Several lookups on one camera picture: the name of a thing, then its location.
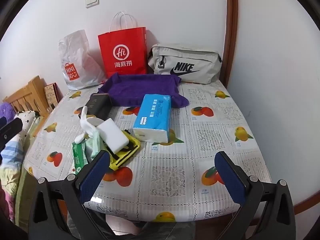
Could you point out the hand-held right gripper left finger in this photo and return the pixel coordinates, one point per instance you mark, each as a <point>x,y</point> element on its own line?
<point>93,175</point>

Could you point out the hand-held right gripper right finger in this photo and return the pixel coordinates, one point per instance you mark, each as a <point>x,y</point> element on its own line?
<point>230,180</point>

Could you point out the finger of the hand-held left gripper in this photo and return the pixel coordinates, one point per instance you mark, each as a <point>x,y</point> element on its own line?
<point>11,127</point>

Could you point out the green snack packet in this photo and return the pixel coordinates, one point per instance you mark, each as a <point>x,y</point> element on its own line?
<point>78,158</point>

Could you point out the light green cloth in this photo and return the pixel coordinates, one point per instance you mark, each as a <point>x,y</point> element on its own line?
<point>93,147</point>

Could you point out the yellow mesh bag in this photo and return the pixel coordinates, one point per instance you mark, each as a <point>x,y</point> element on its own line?
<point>127,155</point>

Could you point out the white sponge block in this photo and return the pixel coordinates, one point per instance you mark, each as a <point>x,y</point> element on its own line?
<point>112,135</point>

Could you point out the dark green tin box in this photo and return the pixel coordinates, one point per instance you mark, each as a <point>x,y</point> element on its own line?
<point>98,105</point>

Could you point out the floral white pillow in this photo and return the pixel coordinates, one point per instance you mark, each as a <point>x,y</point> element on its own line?
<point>25,122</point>

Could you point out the purple plush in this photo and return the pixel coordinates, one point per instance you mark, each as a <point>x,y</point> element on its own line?
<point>6,112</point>

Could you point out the wooden headboard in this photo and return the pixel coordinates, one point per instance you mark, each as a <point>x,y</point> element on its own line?
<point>27,97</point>

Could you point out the pastel striped blanket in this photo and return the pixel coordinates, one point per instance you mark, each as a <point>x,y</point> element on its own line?
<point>8,170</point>

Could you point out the brown patterned notebook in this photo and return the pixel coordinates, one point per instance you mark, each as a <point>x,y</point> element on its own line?
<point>52,93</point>

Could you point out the fruit print tablecloth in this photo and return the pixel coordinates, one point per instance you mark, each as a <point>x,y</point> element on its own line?
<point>175,175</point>

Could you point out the light green blanket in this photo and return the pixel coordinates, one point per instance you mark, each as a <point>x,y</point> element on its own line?
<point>22,185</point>

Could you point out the blue tissue pack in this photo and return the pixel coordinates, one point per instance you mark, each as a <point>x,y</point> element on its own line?
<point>152,117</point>

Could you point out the white plastic shopping bag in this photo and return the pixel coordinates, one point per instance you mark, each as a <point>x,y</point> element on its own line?
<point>77,62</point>

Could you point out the purple towel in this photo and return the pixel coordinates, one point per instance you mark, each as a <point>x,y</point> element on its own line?
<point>140,87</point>

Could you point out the red paper shopping bag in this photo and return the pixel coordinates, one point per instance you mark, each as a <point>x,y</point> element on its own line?
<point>122,55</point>

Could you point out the grey waist bag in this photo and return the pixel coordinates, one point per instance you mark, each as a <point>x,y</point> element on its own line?
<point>185,62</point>

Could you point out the brown wooden door frame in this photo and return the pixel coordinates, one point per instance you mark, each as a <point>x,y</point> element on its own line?
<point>230,30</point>

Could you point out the white wall light switch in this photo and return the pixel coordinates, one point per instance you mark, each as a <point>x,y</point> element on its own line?
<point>92,0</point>

